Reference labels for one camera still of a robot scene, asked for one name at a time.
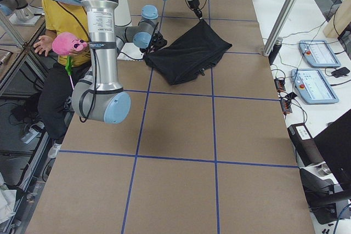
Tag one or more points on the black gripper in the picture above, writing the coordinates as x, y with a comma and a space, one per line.
156, 43
194, 5

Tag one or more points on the black graphic t-shirt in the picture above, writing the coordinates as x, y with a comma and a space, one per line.
190, 55

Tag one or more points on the green pink stick tool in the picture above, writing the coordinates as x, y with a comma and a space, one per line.
68, 68

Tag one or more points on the pink plush toy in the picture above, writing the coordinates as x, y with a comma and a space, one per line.
66, 43

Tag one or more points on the person in yellow shirt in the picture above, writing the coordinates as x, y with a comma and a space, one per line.
60, 17

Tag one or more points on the orange black electronics board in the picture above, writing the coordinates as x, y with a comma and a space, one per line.
284, 99

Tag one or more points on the far blue teach pendant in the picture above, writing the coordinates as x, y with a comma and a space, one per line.
318, 53

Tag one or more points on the blue teach pendant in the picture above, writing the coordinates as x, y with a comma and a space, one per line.
318, 53
312, 87

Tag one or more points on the near blue teach pendant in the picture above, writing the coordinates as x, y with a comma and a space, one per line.
312, 87

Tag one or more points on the black box with label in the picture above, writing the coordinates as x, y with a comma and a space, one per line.
304, 144

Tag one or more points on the black monitor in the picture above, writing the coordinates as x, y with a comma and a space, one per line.
333, 144

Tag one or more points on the white pedestal column base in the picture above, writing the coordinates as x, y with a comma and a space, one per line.
123, 18

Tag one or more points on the aluminium frame post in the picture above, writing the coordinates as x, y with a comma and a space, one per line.
281, 19

